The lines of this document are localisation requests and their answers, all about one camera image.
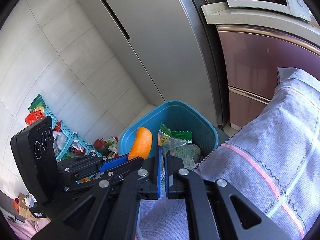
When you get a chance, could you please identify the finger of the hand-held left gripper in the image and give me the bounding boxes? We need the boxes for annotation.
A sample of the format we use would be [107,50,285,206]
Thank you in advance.
[99,154,129,173]
[107,157,145,178]

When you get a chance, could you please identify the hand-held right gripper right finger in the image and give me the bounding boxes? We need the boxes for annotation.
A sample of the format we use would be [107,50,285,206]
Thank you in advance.
[164,154,295,240]

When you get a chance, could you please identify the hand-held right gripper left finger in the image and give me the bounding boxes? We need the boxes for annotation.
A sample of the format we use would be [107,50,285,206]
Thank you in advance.
[51,145,162,240]

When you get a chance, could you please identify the orange peel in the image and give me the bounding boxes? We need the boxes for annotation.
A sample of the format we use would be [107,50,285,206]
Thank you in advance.
[128,127,153,161]

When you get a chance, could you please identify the clear green snack wrapper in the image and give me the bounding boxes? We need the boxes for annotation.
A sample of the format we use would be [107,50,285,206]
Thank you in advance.
[157,123,202,170]

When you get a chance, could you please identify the blue plastic waste bin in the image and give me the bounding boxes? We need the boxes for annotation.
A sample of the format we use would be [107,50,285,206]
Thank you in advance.
[117,100,217,165]

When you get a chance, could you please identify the cardboard box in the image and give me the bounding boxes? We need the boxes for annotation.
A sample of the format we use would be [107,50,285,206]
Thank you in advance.
[12,192,37,220]

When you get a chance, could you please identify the turquoise plastic basket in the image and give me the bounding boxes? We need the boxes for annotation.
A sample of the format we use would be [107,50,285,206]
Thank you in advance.
[44,106,97,160]

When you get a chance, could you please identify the teal basket of packets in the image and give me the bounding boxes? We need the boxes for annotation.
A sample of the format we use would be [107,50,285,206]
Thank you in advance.
[25,94,119,183]

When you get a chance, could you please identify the person's pink clothing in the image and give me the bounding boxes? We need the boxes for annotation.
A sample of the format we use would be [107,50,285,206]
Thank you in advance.
[5,215,54,240]

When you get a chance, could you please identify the checked blue tablecloth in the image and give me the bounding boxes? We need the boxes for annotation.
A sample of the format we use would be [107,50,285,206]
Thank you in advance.
[136,67,320,240]

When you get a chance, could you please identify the silver refrigerator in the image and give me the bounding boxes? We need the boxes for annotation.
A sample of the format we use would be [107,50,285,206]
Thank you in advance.
[69,0,225,128]

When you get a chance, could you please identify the purple kitchen counter cabinet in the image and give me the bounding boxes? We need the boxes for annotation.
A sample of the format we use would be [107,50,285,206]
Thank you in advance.
[201,1,320,130]

